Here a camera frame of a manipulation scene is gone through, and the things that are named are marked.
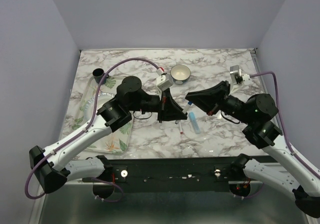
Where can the white red-tipped marker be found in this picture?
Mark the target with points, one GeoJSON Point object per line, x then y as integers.
{"type": "Point", "coordinates": [180, 128]}

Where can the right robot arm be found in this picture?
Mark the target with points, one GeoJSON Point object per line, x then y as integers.
{"type": "Point", "coordinates": [301, 183]}

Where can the light blue highlighter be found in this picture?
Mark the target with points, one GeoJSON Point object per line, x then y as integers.
{"type": "Point", "coordinates": [194, 123]}

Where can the floral rectangular tray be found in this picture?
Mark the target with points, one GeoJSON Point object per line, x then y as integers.
{"type": "Point", "coordinates": [117, 142]}

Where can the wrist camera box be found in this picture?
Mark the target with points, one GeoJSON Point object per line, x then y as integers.
{"type": "Point", "coordinates": [238, 79]}
{"type": "Point", "coordinates": [164, 82]}

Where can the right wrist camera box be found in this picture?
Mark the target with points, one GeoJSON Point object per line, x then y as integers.
{"type": "Point", "coordinates": [238, 79]}

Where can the white blue-rimmed plate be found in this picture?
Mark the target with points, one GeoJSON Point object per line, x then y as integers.
{"type": "Point", "coordinates": [89, 106]}

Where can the dark blue mug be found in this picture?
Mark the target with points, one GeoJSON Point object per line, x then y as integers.
{"type": "Point", "coordinates": [99, 76]}

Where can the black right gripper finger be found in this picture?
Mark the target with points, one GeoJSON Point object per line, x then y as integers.
{"type": "Point", "coordinates": [205, 105]}
{"type": "Point", "coordinates": [199, 94]}

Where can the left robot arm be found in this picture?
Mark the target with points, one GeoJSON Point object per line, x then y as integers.
{"type": "Point", "coordinates": [53, 165]}

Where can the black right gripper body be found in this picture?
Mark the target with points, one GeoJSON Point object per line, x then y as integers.
{"type": "Point", "coordinates": [220, 106]}

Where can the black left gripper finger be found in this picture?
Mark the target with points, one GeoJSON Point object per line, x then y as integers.
{"type": "Point", "coordinates": [172, 106]}
{"type": "Point", "coordinates": [173, 116]}

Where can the dark teal bowl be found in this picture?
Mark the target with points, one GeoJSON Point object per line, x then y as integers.
{"type": "Point", "coordinates": [180, 74]}

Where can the black front mounting rail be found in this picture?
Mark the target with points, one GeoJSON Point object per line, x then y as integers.
{"type": "Point", "coordinates": [176, 175]}

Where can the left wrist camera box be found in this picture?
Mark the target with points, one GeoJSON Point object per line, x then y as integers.
{"type": "Point", "coordinates": [164, 82]}

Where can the white blue-tipped pen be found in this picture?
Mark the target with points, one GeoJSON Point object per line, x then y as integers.
{"type": "Point", "coordinates": [185, 110]}

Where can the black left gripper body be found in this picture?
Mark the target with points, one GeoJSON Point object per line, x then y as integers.
{"type": "Point", "coordinates": [163, 99]}

